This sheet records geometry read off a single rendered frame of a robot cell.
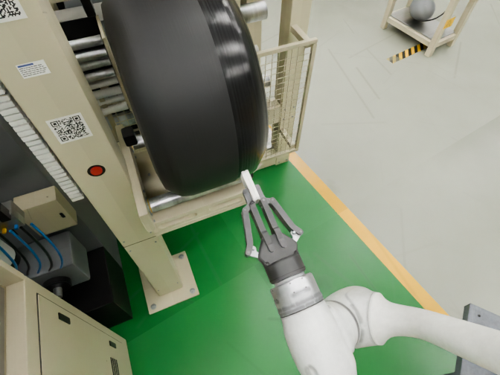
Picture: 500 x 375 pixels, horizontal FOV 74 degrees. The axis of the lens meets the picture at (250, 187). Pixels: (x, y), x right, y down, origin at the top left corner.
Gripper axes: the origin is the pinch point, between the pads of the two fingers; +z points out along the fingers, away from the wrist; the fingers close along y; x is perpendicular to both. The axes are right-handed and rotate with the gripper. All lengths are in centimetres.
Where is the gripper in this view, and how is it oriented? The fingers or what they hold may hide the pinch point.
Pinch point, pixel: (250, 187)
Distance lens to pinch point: 70.7
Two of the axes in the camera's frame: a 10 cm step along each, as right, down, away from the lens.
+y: -9.2, 3.2, -2.2
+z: -3.8, -8.8, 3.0
